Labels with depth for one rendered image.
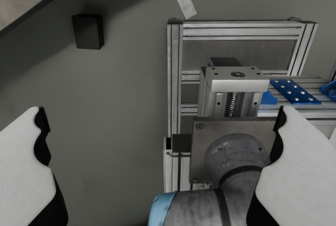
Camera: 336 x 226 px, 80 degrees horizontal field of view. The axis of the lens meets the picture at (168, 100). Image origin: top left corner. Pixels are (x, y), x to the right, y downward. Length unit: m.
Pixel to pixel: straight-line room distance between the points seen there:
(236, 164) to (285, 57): 1.07
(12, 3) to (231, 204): 0.85
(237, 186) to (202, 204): 0.08
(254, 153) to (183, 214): 0.21
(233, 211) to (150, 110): 1.37
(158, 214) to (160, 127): 1.42
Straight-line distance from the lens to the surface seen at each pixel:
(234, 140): 0.50
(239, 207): 0.42
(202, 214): 0.41
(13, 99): 2.07
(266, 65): 1.43
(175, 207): 0.41
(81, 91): 1.75
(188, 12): 0.57
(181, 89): 1.34
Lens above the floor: 1.42
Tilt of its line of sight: 60 degrees down
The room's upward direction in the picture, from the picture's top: 180 degrees counter-clockwise
